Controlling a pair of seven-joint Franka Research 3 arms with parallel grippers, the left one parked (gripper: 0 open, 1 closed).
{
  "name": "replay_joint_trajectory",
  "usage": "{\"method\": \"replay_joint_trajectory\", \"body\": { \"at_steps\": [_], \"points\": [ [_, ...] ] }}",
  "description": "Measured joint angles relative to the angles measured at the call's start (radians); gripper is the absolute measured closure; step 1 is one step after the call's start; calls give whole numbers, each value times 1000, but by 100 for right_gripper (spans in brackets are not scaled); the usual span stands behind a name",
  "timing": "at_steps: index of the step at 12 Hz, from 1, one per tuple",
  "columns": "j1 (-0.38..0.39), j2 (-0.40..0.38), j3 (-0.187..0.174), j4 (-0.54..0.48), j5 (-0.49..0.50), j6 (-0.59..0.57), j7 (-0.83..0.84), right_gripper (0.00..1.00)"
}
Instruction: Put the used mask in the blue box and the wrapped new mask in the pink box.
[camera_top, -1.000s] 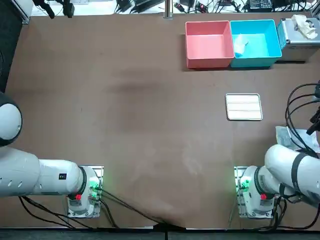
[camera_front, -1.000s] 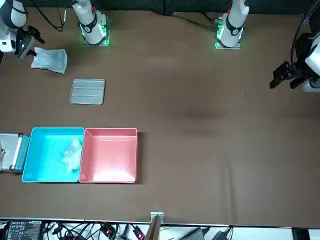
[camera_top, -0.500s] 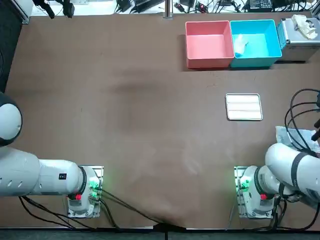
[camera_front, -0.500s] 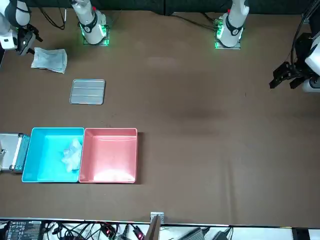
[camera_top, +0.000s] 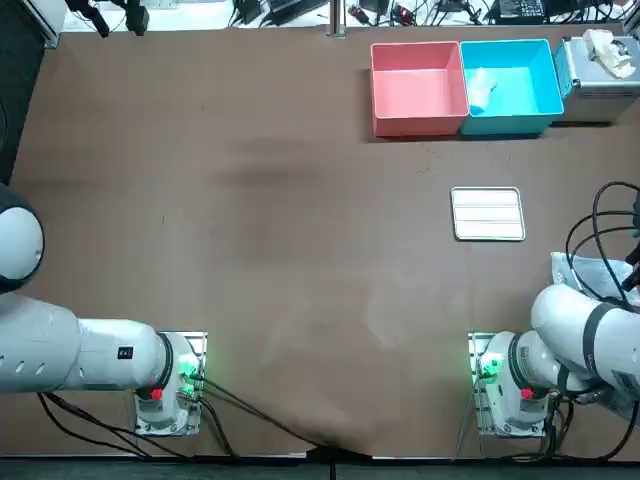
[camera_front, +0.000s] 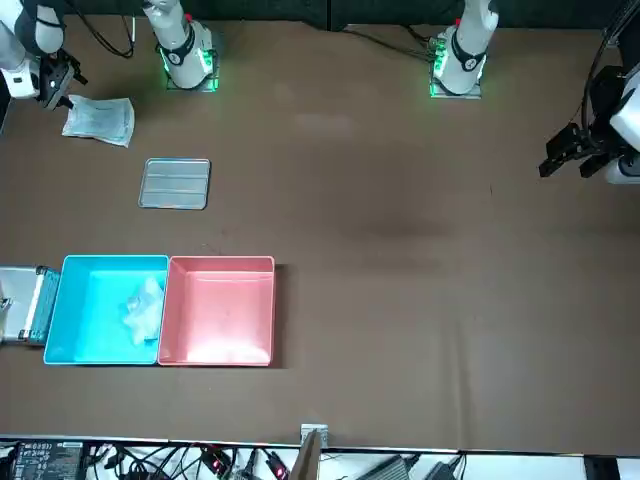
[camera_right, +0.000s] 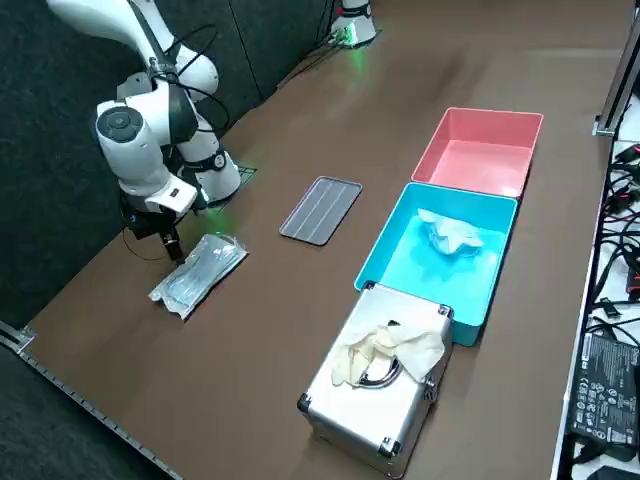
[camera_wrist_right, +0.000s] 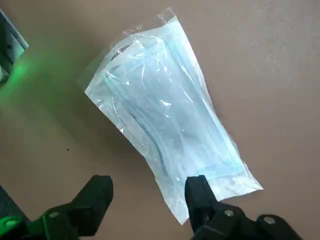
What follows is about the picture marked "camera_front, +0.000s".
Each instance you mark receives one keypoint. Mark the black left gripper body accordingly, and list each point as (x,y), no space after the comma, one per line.
(607,110)

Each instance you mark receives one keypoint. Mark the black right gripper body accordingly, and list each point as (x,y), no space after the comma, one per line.
(52,80)

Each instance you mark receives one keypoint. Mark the new face mask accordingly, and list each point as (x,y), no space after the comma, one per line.
(100,120)

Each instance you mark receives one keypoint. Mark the used white face mask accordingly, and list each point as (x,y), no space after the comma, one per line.
(142,310)

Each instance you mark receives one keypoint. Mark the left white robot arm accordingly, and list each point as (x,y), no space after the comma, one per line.
(465,55)

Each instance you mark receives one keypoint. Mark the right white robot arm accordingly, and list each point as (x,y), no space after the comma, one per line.
(180,55)

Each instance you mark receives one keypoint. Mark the blue plastic box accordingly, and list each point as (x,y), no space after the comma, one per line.
(95,310)

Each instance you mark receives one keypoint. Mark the pink plastic box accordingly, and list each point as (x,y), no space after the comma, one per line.
(220,310)

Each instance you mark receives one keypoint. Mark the small grey ridged tray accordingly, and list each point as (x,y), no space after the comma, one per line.
(175,183)

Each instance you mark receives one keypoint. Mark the silver aluminium case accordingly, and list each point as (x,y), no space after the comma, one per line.
(20,300)

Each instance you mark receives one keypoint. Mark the small black power adapter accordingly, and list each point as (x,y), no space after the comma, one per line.
(440,470)

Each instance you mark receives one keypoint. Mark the black labelled power adapter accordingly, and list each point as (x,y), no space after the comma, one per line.
(47,457)

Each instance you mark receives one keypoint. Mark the grey power adapter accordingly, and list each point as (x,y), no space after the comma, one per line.
(387,467)

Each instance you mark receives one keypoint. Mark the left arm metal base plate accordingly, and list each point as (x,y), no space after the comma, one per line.
(437,92)

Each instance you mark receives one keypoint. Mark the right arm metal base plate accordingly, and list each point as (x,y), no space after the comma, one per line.
(212,82)

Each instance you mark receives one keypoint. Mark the aluminium profile post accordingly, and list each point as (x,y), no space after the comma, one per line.
(307,455)

